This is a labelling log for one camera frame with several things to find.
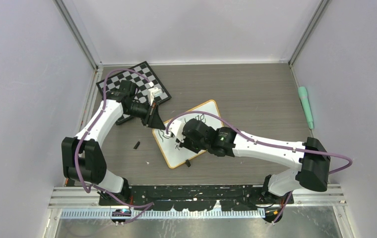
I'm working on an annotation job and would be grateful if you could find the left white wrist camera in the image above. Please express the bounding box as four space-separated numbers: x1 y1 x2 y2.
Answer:
148 87 163 106

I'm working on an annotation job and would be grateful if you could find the yellow framed whiteboard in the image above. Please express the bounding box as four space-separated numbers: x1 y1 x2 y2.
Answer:
152 100 224 169

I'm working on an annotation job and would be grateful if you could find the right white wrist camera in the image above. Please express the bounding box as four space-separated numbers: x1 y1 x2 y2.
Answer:
165 120 186 142

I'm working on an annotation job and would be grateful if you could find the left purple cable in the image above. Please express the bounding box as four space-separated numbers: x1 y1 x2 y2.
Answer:
73 68 155 224

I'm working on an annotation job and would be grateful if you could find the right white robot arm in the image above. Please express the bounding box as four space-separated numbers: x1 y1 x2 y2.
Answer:
169 119 330 204

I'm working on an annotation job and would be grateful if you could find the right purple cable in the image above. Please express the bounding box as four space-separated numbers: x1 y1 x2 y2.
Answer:
165 111 354 226

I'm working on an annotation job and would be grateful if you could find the mint green microphone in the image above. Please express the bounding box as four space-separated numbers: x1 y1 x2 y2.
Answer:
298 86 314 130

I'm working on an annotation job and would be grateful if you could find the aluminium frame rail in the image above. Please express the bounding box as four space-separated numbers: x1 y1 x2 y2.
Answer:
48 187 347 219

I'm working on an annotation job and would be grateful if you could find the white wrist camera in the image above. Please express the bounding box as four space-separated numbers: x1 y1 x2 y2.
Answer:
165 120 186 142
148 87 163 106

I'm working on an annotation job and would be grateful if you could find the black white checkerboard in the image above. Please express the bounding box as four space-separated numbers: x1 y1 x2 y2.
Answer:
96 61 172 126

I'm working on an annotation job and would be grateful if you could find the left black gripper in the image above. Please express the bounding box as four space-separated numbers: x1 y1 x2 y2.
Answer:
126 100 166 130

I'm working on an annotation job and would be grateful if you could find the purple cable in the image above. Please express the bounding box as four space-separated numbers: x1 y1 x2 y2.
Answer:
73 68 155 224
165 111 354 226

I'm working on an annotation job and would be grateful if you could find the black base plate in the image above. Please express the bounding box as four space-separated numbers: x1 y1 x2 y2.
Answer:
99 185 293 212

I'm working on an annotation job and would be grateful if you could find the black marker cap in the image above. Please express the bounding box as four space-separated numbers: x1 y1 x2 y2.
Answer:
133 141 140 149

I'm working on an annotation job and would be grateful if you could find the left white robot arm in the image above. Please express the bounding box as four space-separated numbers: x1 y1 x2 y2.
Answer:
61 81 165 205

